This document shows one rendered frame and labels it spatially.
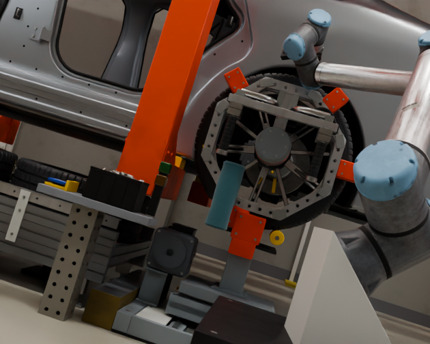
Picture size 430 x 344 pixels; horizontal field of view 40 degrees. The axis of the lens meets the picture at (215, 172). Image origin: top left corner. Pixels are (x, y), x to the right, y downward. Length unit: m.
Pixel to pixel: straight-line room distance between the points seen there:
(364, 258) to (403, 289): 5.02
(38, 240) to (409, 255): 1.55
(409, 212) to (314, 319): 0.34
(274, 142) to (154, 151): 0.48
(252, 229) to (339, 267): 0.99
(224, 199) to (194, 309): 0.48
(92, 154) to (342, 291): 5.46
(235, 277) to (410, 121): 1.21
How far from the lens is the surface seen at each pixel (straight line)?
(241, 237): 2.38
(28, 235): 2.58
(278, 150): 2.25
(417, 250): 1.57
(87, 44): 6.97
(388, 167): 1.44
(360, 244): 1.54
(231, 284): 2.55
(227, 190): 2.26
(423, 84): 1.75
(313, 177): 2.17
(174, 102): 2.38
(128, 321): 2.30
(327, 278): 1.42
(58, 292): 2.27
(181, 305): 2.45
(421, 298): 6.59
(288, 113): 2.23
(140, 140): 2.38
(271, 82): 2.44
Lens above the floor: 0.57
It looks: 3 degrees up
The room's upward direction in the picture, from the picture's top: 17 degrees clockwise
